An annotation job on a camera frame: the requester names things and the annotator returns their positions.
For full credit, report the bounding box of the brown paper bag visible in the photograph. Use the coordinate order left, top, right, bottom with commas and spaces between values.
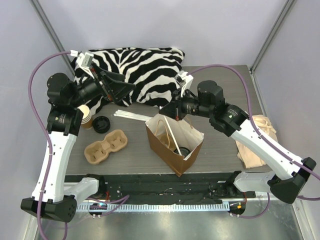
145, 114, 204, 177

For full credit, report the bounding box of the stack of paper cups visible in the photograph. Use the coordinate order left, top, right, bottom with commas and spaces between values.
78, 104, 93, 130

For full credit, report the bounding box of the black cup lid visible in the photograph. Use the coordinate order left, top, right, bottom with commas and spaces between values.
174, 147, 191, 157

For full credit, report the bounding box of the cardboard cup carrier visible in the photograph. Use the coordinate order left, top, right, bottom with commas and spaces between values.
157, 134, 176, 152
84, 129, 128, 165

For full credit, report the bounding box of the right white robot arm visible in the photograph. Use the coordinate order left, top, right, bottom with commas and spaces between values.
159, 80, 317, 204

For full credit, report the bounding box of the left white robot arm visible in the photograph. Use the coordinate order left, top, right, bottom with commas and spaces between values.
20, 70, 136, 223

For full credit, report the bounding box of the zebra print pillow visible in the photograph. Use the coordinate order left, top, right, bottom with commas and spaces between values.
70, 46, 186, 115

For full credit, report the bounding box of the beige folded cloth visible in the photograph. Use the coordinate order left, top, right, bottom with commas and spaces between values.
236, 114, 278, 169

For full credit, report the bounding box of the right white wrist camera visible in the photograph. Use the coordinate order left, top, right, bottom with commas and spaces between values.
174, 70, 194, 97

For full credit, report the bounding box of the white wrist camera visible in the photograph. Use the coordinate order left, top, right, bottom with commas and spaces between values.
70, 50, 94, 78
174, 70, 194, 97

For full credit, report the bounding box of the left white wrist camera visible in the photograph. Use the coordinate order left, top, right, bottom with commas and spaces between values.
70, 50, 94, 78

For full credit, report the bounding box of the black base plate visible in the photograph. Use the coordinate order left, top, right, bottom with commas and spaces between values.
93, 173, 256, 205

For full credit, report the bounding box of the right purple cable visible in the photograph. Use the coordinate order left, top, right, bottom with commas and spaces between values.
187, 63, 320, 221

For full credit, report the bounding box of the purple cable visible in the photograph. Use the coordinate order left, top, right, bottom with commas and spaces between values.
27, 51, 131, 240
187, 63, 320, 221

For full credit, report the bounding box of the white slotted cable duct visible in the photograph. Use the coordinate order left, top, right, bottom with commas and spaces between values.
76, 202, 230, 213

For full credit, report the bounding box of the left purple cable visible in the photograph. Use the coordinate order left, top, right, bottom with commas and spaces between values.
27, 51, 131, 240

